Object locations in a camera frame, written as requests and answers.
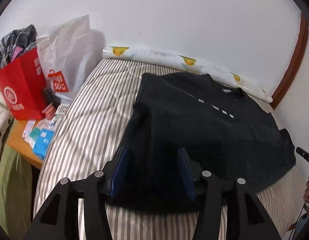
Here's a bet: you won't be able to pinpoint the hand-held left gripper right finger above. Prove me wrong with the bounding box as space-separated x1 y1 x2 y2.
176 147 282 240

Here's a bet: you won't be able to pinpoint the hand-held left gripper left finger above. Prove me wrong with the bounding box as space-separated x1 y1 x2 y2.
24 146 131 240

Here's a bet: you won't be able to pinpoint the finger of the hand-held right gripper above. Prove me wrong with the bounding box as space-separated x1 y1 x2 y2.
296 147 309 167

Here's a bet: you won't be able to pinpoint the black sweatshirt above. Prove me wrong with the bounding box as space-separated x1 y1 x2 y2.
118 72 297 212

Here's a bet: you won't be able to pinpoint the plaid clothes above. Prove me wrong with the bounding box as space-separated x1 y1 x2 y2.
0 24 38 69

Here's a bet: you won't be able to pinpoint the striped table cover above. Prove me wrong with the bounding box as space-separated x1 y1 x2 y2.
33 57 298 240

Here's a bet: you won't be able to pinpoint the red lidded cup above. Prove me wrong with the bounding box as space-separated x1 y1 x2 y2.
42 104 56 120

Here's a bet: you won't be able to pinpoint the teal and white packet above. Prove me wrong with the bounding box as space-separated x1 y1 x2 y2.
22 120 43 147

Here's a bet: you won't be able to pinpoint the wooden side table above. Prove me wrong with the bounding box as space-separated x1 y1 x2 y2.
7 119 53 170

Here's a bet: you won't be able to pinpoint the green cloth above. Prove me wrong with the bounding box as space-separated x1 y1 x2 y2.
0 145 32 240

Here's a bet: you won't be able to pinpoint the white roll with yellow print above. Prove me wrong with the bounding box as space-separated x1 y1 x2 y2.
102 46 273 103

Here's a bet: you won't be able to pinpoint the red paper bag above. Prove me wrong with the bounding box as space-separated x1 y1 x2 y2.
0 47 48 121

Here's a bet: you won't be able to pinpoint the white dotted quilt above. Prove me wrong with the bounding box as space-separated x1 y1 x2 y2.
0 94 13 164

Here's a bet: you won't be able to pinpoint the white plastic bag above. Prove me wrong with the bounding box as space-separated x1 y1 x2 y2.
36 14 91 105

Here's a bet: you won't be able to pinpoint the thin black cable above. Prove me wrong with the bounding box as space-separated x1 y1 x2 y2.
287 169 309 240

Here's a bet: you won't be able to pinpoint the wooden door frame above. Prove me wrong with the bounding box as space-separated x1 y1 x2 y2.
271 11 309 109

